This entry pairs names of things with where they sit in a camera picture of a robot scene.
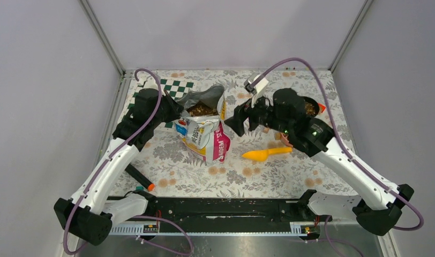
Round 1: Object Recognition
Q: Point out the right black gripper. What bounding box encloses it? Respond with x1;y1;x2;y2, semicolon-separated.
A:
223;88;291;137

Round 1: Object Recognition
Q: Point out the cat food bag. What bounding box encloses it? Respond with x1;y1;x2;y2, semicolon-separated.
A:
174;84;230;165

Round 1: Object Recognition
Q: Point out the yellow plastic scoop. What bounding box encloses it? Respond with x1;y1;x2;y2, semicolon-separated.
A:
242;147;293;162

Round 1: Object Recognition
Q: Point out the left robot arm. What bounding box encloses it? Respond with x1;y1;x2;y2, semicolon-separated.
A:
54;88;184;246

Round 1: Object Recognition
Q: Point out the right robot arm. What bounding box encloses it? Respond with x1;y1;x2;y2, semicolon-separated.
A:
225;88;414;236

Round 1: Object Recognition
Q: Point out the green white chessboard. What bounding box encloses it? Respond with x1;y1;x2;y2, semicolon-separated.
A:
123;78;196;129

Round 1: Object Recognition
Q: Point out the pink bowl with kibble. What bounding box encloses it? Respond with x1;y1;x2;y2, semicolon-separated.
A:
280;133;293;148

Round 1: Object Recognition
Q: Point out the black empty bowl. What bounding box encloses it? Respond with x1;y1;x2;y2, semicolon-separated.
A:
303;96;320;117

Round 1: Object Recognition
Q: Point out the black marker orange cap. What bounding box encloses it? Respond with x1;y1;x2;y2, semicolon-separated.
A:
125;164;155;192

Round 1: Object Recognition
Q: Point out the orange red small object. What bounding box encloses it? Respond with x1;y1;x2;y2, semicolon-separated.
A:
318;103;326;114

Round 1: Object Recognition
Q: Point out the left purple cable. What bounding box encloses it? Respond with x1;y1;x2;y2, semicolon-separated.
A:
63;68;163;256

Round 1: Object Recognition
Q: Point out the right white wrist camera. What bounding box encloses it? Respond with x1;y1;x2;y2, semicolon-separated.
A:
244;73;269;108

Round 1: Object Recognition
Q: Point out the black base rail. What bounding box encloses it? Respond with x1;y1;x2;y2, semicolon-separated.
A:
122;196;332;235

